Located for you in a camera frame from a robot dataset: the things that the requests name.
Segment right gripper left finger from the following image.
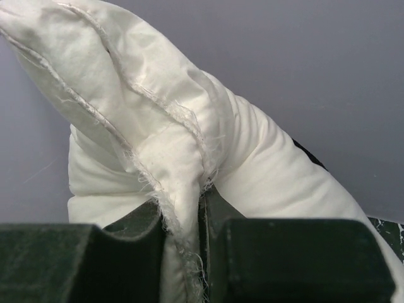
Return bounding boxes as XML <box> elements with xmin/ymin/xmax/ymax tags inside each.
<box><xmin>1</xmin><ymin>201</ymin><xmax>165</xmax><ymax>302</ymax></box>

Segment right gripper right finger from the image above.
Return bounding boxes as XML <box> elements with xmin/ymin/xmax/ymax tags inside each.
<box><xmin>199</xmin><ymin>190</ymin><xmax>396</xmax><ymax>302</ymax></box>

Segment white pillow insert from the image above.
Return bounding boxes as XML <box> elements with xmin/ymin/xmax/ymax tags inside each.
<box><xmin>0</xmin><ymin>0</ymin><xmax>404</xmax><ymax>303</ymax></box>

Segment black white checkered pillowcase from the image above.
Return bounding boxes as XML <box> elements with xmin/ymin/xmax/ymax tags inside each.
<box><xmin>292</xmin><ymin>139</ymin><xmax>328</xmax><ymax>171</ymax></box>

